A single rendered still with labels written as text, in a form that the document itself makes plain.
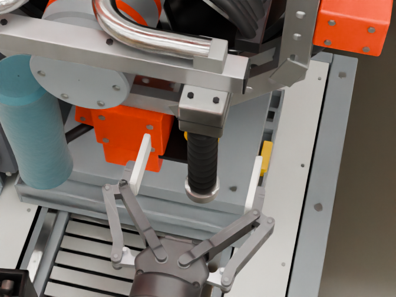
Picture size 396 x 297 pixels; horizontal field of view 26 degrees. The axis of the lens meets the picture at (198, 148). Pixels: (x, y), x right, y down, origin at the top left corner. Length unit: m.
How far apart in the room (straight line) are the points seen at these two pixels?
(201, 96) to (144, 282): 0.21
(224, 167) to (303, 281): 0.28
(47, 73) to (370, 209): 1.05
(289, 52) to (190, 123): 0.27
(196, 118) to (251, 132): 0.83
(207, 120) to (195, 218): 0.83
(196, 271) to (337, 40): 0.37
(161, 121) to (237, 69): 0.47
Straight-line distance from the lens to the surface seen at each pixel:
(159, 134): 1.39
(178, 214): 1.75
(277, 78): 1.21
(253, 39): 0.93
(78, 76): 1.06
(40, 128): 1.26
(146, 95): 1.33
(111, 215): 0.98
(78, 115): 1.43
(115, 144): 1.46
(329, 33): 1.12
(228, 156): 1.73
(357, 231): 1.93
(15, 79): 1.22
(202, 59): 0.89
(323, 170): 1.89
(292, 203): 1.85
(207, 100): 0.92
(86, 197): 1.78
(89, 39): 0.94
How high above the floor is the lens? 1.71
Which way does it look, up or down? 59 degrees down
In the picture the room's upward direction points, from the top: straight up
